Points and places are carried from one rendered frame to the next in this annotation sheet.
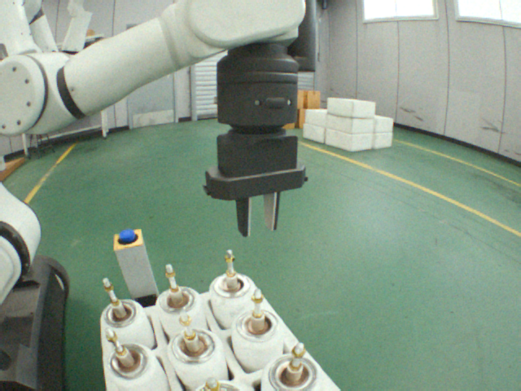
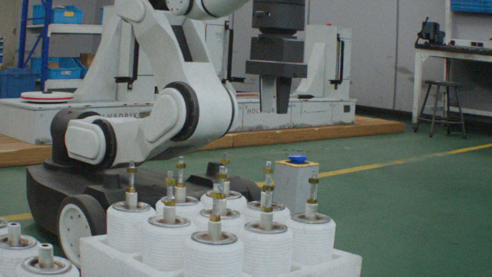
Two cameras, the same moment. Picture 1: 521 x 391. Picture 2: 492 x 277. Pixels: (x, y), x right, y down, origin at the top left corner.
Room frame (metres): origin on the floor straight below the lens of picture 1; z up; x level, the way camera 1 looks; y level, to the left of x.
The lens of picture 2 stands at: (-0.08, -1.04, 0.54)
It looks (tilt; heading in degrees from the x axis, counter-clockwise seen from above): 7 degrees down; 73
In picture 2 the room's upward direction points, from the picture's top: 3 degrees clockwise
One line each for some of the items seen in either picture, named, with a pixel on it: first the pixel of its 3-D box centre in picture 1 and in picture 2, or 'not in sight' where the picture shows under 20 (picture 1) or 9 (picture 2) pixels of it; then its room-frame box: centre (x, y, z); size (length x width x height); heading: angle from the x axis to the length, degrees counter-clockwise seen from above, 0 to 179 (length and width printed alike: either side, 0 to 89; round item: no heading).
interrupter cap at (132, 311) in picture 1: (120, 313); (223, 195); (0.29, 0.27, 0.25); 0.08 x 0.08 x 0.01
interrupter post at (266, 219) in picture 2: (257, 321); (266, 220); (0.29, 0.00, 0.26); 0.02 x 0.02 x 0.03
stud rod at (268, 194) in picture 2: (257, 306); (267, 199); (0.29, 0.00, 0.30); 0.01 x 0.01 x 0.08
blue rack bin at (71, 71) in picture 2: not in sight; (55, 67); (-0.06, 5.45, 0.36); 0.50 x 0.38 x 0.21; 120
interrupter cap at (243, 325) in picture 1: (257, 325); (266, 228); (0.29, 0.00, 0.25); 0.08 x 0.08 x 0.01
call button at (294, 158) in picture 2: (127, 236); (297, 160); (0.46, 0.31, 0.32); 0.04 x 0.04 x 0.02
